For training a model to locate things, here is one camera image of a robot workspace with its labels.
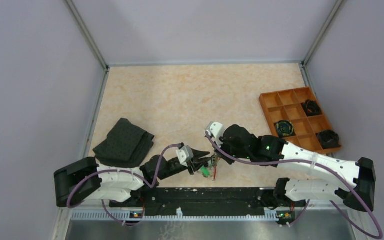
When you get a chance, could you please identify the black rolled item bottom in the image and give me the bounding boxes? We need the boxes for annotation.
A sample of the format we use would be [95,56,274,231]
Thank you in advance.
[316,129,341,149]

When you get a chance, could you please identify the black folded cloth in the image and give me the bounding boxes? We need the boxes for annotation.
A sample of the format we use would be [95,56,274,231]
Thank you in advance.
[93,118,155,168]

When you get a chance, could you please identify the orange compartment tray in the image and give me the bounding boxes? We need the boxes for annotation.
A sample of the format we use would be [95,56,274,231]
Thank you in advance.
[259,87,342,155]

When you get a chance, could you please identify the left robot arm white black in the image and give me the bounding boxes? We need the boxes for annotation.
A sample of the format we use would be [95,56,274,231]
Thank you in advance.
[53,146,218,208]

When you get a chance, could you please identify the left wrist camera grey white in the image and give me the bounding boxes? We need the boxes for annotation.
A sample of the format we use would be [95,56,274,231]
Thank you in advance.
[176,145,194,167]

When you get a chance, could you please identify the dark patterned rolled item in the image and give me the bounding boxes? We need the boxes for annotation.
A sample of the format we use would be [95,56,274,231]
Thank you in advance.
[274,120,295,138]

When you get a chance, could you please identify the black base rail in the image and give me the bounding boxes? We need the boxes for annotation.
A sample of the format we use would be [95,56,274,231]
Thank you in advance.
[109,187,307,218]

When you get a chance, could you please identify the purple cable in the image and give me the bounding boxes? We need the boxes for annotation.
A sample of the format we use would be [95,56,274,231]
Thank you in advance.
[205,131,384,240]
[66,143,185,228]

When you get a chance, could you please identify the black rolled item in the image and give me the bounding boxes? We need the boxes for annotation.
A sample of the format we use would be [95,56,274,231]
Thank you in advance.
[316,129,341,149]
[301,99,323,117]

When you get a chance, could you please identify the black rolled item top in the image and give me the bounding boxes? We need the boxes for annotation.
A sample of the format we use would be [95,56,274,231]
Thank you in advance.
[301,99,323,117]

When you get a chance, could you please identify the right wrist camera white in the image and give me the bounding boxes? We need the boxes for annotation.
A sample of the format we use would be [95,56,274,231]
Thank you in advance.
[205,121,226,146]

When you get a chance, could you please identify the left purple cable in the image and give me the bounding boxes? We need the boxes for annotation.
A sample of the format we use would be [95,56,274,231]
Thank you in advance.
[66,143,185,228]

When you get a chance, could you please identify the keyring with coloured keys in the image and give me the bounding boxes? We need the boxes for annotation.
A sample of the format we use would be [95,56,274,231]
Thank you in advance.
[198,153,220,182]

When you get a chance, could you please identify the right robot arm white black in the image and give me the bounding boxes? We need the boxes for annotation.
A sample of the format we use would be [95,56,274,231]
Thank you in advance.
[205,122,376,212]

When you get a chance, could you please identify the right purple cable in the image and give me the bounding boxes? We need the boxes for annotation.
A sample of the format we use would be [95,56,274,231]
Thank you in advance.
[205,131,384,240]

